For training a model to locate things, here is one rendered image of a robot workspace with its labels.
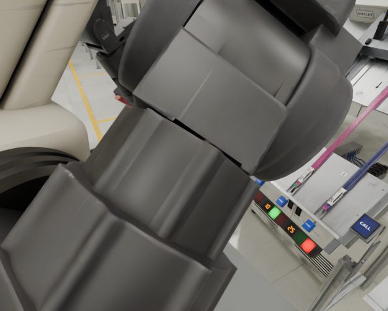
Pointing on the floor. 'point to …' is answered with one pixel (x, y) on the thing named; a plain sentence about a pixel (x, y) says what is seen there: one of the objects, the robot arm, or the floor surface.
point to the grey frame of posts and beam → (317, 303)
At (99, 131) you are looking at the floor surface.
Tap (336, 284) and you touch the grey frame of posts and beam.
